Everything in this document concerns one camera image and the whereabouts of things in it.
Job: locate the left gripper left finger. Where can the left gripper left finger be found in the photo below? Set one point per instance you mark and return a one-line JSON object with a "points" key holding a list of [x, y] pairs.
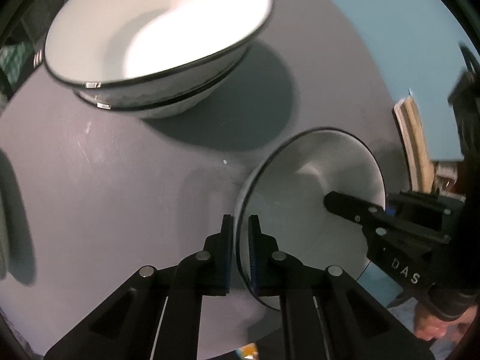
{"points": [[220, 247]]}

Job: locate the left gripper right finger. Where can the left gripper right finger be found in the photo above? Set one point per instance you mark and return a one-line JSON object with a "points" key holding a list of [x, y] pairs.
{"points": [[262, 264]]}

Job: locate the person right hand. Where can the person right hand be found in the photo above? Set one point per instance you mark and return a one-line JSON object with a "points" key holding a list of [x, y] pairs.
{"points": [[427, 326]]}

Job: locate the white bowl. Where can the white bowl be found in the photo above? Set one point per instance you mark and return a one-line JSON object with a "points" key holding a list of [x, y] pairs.
{"points": [[111, 41], [167, 96], [287, 192]]}

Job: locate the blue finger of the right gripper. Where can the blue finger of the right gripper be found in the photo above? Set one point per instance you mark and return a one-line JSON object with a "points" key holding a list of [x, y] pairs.
{"points": [[392, 209], [354, 209]]}

